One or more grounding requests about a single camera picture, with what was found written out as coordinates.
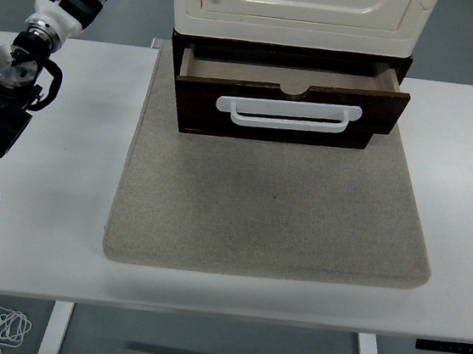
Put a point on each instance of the dark wooden drawer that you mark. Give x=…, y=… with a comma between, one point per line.
x=372, y=111

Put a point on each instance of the dark wooden drawer case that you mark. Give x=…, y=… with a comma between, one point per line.
x=175, y=50

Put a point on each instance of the cream cabinet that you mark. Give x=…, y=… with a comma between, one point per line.
x=296, y=30

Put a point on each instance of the beige fabric mat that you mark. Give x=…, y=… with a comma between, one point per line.
x=258, y=213

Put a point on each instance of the black table control panel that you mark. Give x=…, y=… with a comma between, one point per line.
x=452, y=347

